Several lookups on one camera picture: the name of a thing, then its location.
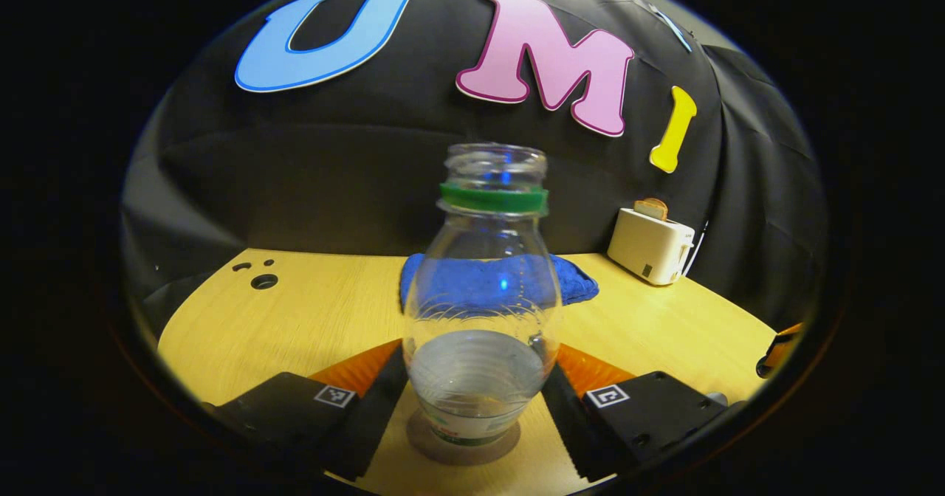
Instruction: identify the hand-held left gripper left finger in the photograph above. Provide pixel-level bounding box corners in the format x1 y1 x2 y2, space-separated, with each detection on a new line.
203 339 410 482

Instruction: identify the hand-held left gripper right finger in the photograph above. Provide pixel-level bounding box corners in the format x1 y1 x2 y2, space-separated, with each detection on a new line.
543 343 739 482

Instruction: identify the clear plastic water bottle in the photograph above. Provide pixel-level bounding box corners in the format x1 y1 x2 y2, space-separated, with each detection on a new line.
402 142 563 447

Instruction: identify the blue folded towel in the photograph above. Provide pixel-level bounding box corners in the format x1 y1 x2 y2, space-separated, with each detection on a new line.
399 252 600 312

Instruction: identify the white toaster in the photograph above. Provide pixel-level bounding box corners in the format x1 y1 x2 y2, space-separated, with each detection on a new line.
607 208 696 286

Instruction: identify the black backdrop cloth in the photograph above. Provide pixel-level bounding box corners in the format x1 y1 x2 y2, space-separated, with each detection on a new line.
120 0 829 331

